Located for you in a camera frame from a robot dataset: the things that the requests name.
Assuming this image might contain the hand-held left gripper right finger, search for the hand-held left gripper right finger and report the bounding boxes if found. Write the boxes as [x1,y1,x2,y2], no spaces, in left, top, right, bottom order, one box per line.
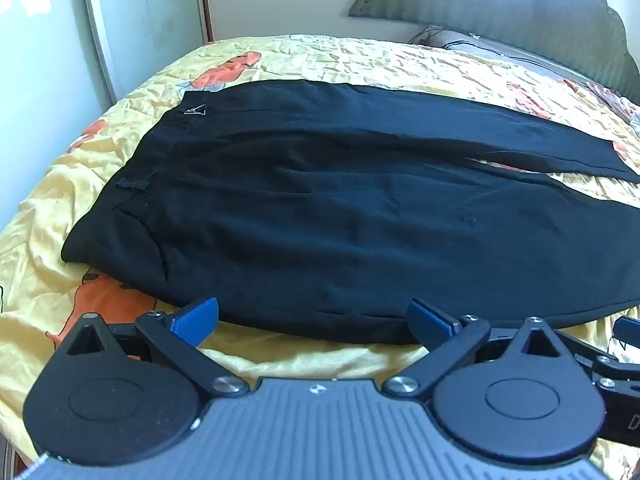
[382,298,576,401]

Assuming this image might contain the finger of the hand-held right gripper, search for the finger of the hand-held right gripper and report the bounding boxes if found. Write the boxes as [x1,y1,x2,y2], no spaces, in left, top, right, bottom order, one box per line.
[574,340,640,391]
[614,316,640,342]

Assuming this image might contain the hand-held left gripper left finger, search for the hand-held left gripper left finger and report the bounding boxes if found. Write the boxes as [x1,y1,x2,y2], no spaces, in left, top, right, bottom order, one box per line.
[50,296,251,401]

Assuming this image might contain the black pants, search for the black pants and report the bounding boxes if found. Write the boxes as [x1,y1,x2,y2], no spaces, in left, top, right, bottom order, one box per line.
[60,79,640,346]

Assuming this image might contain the yellow printed bedsheet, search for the yellow printed bedsheet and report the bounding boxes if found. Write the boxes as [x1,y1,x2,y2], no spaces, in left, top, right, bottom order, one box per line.
[0,34,640,480]

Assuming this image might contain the grey pillow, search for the grey pillow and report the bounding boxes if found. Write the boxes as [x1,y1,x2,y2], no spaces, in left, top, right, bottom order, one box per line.
[445,37,593,83]

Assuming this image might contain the white refrigerator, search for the white refrigerator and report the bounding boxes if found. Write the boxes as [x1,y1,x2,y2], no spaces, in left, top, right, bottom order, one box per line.
[0,0,208,171]

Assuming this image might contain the wooden door trim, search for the wooden door trim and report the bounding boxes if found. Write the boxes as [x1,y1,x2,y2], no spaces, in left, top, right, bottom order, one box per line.
[196,0,217,44]

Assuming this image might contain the grey-green scalloped headboard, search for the grey-green scalloped headboard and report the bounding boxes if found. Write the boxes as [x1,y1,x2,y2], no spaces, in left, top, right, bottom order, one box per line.
[348,0,640,106]

